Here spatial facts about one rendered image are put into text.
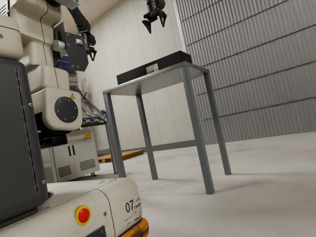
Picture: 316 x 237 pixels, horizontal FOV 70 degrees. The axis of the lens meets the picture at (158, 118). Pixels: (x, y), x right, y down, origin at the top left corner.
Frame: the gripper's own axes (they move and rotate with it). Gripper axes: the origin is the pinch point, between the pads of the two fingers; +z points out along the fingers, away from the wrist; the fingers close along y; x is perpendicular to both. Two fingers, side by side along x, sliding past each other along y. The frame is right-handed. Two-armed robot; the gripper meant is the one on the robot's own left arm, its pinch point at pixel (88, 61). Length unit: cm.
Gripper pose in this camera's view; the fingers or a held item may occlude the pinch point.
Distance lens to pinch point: 168.2
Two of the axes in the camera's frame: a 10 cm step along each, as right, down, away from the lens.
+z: 1.9, 9.8, -0.6
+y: -8.3, 1.9, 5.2
